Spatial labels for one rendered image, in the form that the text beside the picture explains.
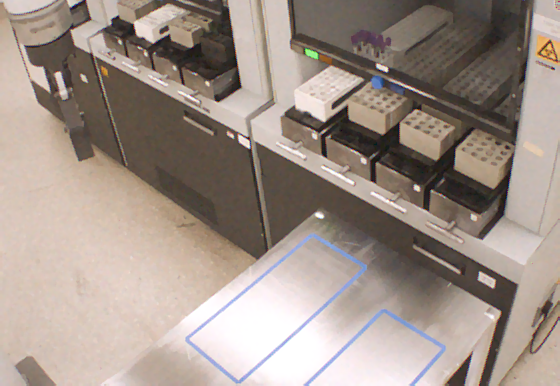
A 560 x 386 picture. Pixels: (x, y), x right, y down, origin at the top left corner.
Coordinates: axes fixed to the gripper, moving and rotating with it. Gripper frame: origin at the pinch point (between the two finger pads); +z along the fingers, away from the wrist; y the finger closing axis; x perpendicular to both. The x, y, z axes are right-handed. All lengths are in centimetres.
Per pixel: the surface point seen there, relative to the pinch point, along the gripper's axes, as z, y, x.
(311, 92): 32, -35, 56
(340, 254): 36, 12, 39
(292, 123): 39, -34, 50
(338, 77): 32, -38, 65
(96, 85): 68, -133, 9
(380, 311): 36, 28, 39
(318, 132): 38, -27, 53
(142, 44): 37, -95, 25
